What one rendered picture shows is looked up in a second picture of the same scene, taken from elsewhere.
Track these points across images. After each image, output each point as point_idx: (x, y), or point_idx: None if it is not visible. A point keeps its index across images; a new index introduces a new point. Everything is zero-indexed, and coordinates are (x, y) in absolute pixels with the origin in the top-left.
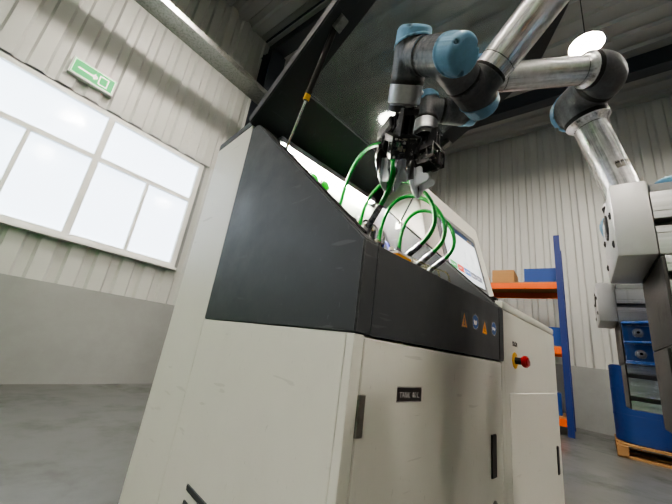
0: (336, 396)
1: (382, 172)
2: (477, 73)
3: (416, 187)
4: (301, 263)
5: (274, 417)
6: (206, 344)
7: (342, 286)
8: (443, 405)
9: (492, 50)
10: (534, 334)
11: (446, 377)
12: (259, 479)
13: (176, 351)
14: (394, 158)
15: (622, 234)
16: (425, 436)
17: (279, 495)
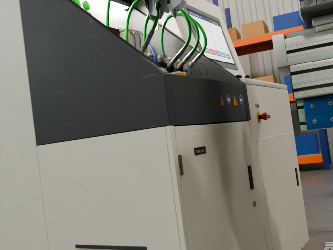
0: (167, 158)
1: (150, 8)
2: None
3: (173, 9)
4: (120, 92)
5: (131, 183)
6: (49, 162)
7: (155, 102)
8: (217, 153)
9: None
10: (271, 93)
11: (216, 138)
12: (132, 215)
13: (14, 177)
14: (159, 0)
15: (277, 58)
16: (211, 170)
17: (147, 215)
